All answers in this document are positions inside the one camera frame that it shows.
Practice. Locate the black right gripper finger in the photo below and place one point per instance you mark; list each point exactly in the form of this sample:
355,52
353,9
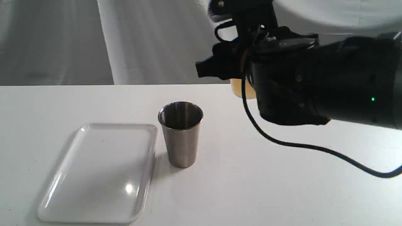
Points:
227,62

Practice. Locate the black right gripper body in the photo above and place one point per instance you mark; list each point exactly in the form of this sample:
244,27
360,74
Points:
278,64

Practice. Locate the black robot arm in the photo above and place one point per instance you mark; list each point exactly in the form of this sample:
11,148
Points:
359,80

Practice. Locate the stainless steel cup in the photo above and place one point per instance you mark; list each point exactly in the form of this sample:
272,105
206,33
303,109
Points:
180,123

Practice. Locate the white backdrop cloth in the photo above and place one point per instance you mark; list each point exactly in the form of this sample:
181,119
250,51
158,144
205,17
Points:
131,42

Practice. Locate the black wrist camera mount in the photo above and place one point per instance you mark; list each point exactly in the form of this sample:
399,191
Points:
247,15

